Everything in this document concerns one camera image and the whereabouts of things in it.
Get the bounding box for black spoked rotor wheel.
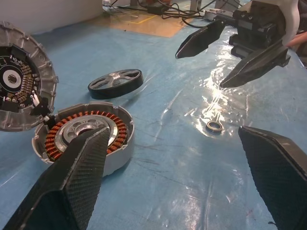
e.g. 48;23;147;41
87;69;144;100

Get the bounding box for blue table mat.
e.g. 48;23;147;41
0;18;307;230

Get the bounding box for silver stator housing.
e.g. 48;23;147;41
32;100;135;178

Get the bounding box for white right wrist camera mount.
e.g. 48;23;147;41
278;0;300;47

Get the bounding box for grey metal stand leg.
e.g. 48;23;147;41
190;0;203;12

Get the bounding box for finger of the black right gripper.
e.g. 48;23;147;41
219;39;291;88
175;19;226;59

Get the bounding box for round silver metal flange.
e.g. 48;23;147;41
0;21;59;132

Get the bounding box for black floor cable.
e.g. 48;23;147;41
103;3;149;12
162;8;206;24

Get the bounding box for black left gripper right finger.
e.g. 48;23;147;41
238;126;307;230

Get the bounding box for black power adapter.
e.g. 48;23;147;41
146;4;170;14

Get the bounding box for small steel bearing ring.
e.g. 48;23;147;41
205;120;223;135

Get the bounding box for brown board with yellow tape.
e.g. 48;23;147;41
91;9;192;38

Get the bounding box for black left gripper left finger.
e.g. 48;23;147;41
2;126;112;230

